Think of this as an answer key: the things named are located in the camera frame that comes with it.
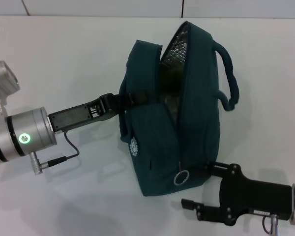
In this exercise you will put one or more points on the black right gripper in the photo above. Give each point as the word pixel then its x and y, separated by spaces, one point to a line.
pixel 253 196

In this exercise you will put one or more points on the green cucumber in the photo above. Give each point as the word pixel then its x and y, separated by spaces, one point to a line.
pixel 172 79

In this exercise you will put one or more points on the dark teal insulated lunch bag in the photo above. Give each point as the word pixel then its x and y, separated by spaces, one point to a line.
pixel 201 110

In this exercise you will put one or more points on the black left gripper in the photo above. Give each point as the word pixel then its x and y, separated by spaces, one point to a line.
pixel 76 116

